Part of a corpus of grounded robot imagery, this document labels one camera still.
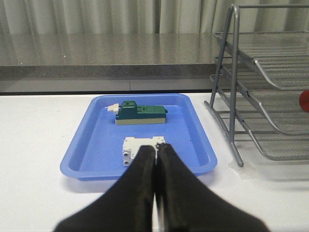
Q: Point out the white circuit breaker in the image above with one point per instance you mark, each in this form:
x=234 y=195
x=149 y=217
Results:
x=132 y=145

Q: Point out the red emergency stop push button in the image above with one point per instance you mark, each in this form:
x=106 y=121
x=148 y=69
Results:
x=304 y=100

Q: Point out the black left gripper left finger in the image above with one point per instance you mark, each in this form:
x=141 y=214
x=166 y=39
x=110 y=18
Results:
x=127 y=206

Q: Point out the silver mesh tray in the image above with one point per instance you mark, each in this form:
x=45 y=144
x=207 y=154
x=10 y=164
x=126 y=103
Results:
x=259 y=105
x=282 y=58
x=271 y=144

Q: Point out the green and beige electrical module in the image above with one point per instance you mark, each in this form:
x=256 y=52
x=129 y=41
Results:
x=129 y=113

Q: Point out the grey stone counter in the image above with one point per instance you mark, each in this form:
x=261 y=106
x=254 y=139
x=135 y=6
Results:
x=100 y=63

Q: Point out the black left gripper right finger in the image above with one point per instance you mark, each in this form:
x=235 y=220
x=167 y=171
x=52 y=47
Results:
x=185 y=204

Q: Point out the silver rack frame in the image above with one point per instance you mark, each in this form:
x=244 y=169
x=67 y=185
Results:
x=228 y=41

